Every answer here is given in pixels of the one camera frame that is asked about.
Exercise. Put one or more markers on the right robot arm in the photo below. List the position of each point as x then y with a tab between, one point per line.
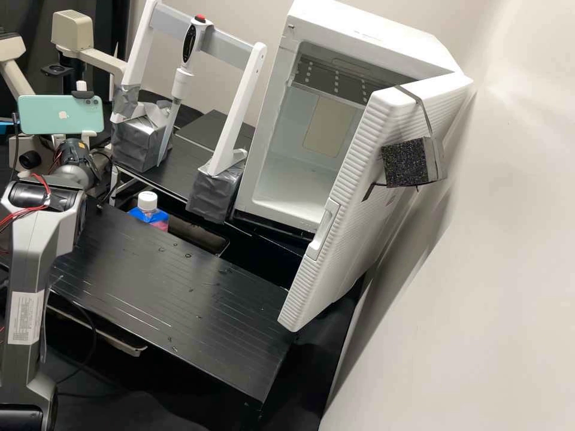
31	242

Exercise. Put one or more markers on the incubator door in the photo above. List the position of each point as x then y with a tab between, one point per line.
341	224

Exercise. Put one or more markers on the white pipette stand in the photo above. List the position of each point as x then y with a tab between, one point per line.
233	134

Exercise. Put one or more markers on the black platform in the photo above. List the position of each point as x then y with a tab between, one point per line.
157	278
184	166

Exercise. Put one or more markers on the white-capped bottle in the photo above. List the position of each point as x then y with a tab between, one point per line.
147	199

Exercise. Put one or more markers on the white incubator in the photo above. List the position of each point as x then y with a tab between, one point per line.
359	36

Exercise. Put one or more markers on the pipette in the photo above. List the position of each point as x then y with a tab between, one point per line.
193	40

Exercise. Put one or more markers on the cream microscope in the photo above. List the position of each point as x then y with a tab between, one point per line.
72	29

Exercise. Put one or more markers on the right wrist camera phone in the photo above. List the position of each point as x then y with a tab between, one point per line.
58	114

